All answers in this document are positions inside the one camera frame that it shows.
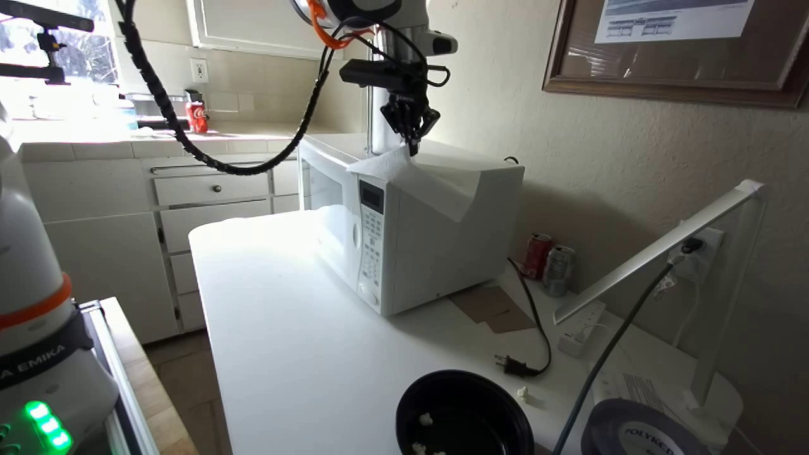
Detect white desk lamp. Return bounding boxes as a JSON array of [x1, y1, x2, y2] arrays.
[[551, 179, 766, 452]]

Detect white paper towel roll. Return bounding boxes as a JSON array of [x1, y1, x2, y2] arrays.
[[367, 48, 393, 160]]

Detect red and silver cans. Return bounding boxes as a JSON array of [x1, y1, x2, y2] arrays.
[[522, 233, 577, 299]]

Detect wooden framed picture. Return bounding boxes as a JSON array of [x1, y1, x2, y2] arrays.
[[544, 0, 809, 108]]

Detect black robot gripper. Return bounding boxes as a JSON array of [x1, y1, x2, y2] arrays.
[[339, 59, 440, 155]]

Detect black round bowl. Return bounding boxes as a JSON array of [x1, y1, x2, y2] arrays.
[[393, 368, 534, 455]]

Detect brown cardboard piece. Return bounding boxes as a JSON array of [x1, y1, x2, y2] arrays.
[[453, 285, 534, 333]]

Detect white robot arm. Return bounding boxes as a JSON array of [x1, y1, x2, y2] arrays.
[[291, 0, 458, 155]]

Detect white kitchen cabinet drawers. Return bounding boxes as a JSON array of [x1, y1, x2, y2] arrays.
[[19, 138, 302, 346]]

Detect black corrugated cable conduit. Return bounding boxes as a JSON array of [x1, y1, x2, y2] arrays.
[[113, 0, 342, 179]]

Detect white microwave oven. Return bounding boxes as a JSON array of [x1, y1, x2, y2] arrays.
[[297, 134, 522, 315]]

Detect red bottle on counter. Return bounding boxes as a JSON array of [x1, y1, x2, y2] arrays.
[[185, 89, 209, 134]]

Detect white wall outlet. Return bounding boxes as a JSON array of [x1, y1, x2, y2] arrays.
[[189, 61, 209, 84]]

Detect black lamp cable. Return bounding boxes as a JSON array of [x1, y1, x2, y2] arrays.
[[551, 238, 707, 455]]

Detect black microwave power cord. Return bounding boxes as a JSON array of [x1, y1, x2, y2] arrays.
[[492, 256, 556, 378]]

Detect white robot base with orange ring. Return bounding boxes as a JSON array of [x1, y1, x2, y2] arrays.
[[0, 184, 118, 455]]

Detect grey tape roll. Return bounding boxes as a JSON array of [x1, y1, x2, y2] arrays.
[[580, 399, 709, 455]]

